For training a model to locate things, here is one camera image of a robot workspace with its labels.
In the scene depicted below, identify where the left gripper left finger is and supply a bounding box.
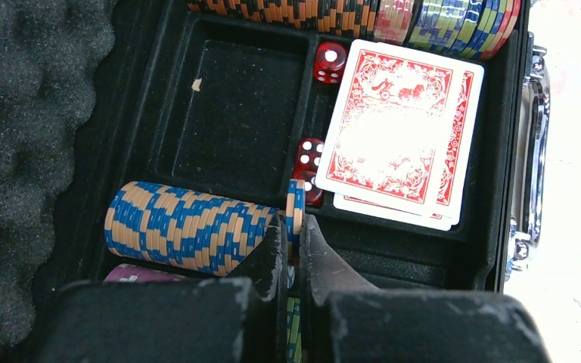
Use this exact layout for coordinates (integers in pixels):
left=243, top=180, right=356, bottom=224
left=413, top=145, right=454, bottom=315
left=35, top=216, right=287, bottom=362

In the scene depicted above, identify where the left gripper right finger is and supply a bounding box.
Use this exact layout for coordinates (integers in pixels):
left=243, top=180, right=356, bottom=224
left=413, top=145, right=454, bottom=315
left=299, top=216, right=550, bottom=362

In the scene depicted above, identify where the blue poker chip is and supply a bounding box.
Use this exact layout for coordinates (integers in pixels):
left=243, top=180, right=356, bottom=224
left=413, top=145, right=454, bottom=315
left=284, top=178, right=306, bottom=267

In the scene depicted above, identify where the black aluminium poker case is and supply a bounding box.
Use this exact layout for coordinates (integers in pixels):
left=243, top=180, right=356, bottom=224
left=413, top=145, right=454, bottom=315
left=0, top=1, right=531, bottom=362

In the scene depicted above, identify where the green grey chip stack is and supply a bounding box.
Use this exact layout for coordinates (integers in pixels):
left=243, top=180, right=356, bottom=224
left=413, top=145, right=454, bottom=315
left=286, top=297, right=302, bottom=363

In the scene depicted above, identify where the red die in case bottom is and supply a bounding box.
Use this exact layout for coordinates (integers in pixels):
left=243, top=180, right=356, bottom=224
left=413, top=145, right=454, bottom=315
left=293, top=170, right=323, bottom=207

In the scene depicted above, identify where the red die in case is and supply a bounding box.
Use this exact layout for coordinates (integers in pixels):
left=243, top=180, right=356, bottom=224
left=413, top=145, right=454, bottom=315
left=295, top=138, right=324, bottom=172
left=293, top=170, right=323, bottom=207
left=313, top=42, right=347, bottom=84

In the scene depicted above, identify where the purple blue chip stack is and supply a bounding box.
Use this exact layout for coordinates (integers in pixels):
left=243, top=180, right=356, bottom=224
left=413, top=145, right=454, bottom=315
left=104, top=181, right=278, bottom=277

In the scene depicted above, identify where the red die in case middle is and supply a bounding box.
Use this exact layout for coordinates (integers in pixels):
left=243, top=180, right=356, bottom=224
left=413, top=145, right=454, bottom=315
left=295, top=138, right=324, bottom=172

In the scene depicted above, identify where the red playing card deck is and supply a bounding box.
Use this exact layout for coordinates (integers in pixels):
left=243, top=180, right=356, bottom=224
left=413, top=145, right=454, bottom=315
left=315, top=39, right=484, bottom=231

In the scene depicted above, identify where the red die in case top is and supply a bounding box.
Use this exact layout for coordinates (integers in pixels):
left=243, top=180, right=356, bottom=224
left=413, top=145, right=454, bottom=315
left=313, top=42, right=347, bottom=84

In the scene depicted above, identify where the orange black chip stack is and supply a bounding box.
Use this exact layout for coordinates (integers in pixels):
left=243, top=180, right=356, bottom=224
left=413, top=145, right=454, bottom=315
left=185, top=0, right=380, bottom=39

